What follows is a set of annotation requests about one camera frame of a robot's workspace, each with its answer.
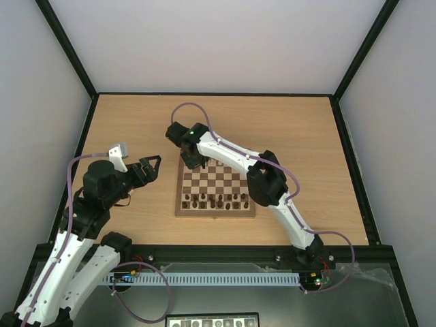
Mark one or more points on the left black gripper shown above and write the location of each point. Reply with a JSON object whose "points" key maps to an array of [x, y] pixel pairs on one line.
{"points": [[142, 180]]}

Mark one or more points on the left controller board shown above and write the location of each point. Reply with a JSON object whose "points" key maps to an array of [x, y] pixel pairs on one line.
{"points": [[123, 277]]}

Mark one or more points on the controller board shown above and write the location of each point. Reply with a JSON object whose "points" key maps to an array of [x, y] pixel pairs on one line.
{"points": [[123, 277], [322, 277]]}

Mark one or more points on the dark chess pieces row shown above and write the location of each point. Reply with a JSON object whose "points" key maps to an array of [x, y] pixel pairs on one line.
{"points": [[216, 205], [216, 197]]}

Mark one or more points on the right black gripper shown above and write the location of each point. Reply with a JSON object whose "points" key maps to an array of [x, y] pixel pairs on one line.
{"points": [[192, 159]]}

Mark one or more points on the right controller board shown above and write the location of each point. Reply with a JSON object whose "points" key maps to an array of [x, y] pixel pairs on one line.
{"points": [[322, 277]]}

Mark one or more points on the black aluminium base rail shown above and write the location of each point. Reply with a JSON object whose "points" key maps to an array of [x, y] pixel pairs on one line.
{"points": [[279, 257]]}

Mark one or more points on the dark chess pieces back row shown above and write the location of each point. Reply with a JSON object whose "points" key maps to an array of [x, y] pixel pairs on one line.
{"points": [[216, 197]]}

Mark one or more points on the dark chess pieces front row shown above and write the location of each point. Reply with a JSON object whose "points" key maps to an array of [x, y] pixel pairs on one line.
{"points": [[216, 205]]}

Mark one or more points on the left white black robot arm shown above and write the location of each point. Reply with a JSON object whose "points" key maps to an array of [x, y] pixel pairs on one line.
{"points": [[62, 288]]}

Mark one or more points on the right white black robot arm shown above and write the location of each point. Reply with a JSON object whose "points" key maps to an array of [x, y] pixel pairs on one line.
{"points": [[267, 184]]}

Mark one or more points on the printed reference sheet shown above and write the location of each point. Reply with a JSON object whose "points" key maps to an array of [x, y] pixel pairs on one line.
{"points": [[214, 320]]}

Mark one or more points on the light blue cable duct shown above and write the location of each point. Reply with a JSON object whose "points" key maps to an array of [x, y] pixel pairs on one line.
{"points": [[286, 279]]}

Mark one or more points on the wooden chess board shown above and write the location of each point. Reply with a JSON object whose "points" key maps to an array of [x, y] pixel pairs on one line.
{"points": [[214, 190]]}

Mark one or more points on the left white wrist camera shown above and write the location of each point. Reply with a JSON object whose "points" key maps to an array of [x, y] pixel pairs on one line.
{"points": [[118, 153]]}

